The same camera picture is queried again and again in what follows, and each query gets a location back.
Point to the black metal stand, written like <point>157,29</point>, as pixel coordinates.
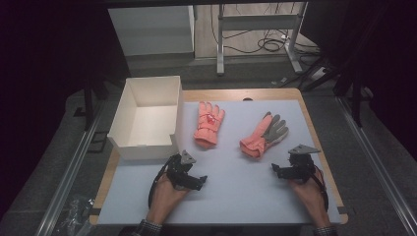
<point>88,101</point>
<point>356,98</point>

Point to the white cardboard box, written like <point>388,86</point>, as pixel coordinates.
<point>154,121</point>

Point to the black tape strip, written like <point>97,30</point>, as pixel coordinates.
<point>342,210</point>
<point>95,211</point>

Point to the person's left hand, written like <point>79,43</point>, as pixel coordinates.
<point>167,196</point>

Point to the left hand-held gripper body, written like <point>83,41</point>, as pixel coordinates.
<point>178,170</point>

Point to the white power strip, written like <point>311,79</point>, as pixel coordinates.
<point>318,73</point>

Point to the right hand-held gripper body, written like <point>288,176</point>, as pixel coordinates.
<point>301,164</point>

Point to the white cabinet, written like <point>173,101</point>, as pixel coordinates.
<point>150,29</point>

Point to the pink glove with grey palm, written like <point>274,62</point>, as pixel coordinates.
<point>257,141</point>

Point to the aluminium rail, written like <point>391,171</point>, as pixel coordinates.
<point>377,157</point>
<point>70,170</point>

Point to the grey metal desk frame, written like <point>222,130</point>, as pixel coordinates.
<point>259,22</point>

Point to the person's right hand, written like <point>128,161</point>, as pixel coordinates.
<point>309,196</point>

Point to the clear plastic bag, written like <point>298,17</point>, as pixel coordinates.
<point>77,214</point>

